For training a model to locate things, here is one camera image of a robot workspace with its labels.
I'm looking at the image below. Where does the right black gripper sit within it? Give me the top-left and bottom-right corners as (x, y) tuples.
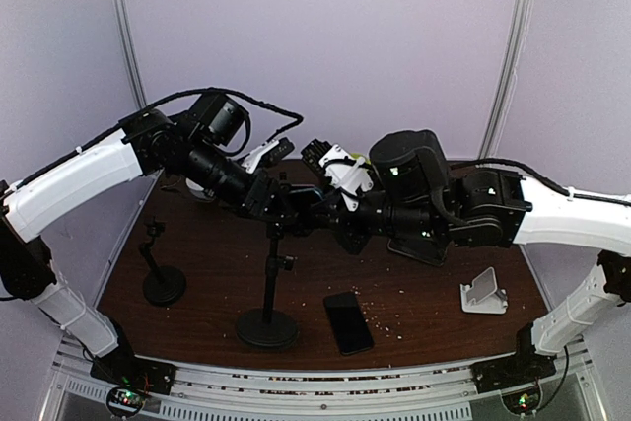
(307, 172), (447, 258)

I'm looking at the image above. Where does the black phone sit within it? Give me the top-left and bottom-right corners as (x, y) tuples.
(323, 292), (374, 356)

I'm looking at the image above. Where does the silver phone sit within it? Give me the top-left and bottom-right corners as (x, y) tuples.
(387, 240), (447, 267)

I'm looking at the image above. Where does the tall black phone stand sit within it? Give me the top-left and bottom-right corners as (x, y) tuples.
(236, 223), (299, 351)

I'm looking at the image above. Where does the blue phone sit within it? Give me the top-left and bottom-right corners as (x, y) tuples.
(288, 184), (324, 214)

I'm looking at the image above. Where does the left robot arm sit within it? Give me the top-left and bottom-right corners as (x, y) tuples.
(1, 87), (304, 386)

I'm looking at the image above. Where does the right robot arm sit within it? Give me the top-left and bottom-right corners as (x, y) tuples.
(302, 130), (630, 384)

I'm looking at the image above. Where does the white phone stand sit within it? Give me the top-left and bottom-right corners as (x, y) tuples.
(459, 267), (509, 316)

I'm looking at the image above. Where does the green bowl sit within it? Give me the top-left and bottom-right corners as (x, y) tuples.
(351, 153), (371, 168)

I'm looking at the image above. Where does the white bowl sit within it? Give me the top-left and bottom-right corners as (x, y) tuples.
(185, 179), (214, 202)

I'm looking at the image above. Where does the right circuit board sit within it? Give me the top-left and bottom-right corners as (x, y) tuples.
(502, 388), (542, 415)

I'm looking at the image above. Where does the circuit board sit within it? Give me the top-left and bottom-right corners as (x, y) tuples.
(105, 386), (148, 418)
(502, 388), (542, 415)

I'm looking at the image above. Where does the left circuit board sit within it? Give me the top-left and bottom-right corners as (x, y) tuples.
(105, 386), (148, 418)

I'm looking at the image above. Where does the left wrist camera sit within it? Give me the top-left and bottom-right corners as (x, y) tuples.
(241, 137), (295, 175)

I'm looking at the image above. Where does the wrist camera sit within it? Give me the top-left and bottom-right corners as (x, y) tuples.
(301, 139), (374, 211)
(241, 137), (295, 175)

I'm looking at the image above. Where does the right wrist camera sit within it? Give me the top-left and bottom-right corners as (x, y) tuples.
(301, 139), (374, 211)

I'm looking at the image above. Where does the front aluminium rail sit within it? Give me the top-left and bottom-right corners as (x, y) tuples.
(51, 336), (593, 421)

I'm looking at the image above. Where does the right aluminium frame post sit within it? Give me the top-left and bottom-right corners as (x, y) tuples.
(478, 0), (532, 158)

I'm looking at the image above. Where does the aluminium frame post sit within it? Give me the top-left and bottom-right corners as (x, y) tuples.
(478, 0), (532, 158)
(112, 0), (147, 109)

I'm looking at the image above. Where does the left aluminium frame post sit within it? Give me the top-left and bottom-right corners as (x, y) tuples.
(112, 0), (147, 109)

